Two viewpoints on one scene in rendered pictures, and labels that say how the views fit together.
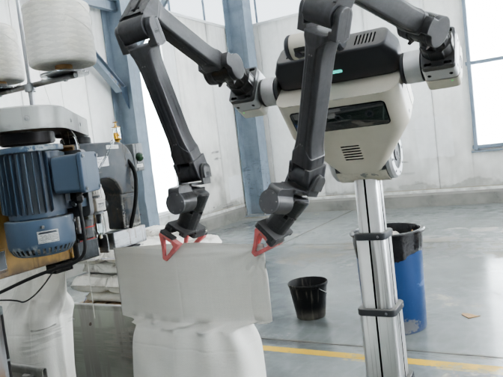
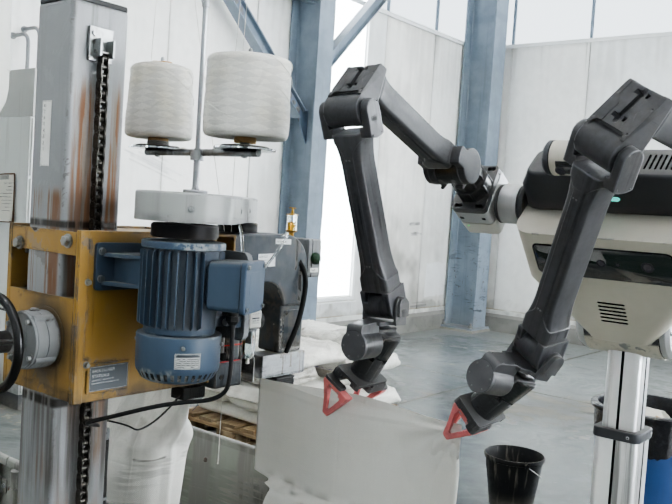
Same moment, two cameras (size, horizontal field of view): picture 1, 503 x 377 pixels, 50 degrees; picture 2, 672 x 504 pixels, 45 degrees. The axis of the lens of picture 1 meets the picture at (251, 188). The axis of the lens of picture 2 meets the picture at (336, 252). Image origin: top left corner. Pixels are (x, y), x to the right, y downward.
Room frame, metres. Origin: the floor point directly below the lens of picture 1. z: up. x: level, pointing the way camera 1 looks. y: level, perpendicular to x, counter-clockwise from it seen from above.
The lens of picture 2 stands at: (-0.13, 0.01, 1.40)
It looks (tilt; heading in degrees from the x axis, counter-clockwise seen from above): 3 degrees down; 9
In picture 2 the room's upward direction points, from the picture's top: 4 degrees clockwise
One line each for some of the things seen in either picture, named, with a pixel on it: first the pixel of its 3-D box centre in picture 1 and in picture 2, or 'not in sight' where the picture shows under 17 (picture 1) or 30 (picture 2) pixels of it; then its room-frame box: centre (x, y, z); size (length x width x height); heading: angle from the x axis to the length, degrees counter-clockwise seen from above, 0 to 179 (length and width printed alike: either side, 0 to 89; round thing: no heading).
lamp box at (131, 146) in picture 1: (129, 158); (302, 257); (1.79, 0.38, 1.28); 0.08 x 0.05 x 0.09; 60
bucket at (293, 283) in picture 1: (309, 298); (512, 479); (3.91, -0.33, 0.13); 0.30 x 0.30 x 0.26
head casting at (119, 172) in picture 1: (75, 186); (224, 283); (1.72, 0.55, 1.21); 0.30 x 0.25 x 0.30; 60
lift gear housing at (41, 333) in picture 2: not in sight; (31, 338); (1.23, 0.77, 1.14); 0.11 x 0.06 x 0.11; 60
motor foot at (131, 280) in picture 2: not in sight; (136, 268); (1.27, 0.59, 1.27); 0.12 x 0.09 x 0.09; 150
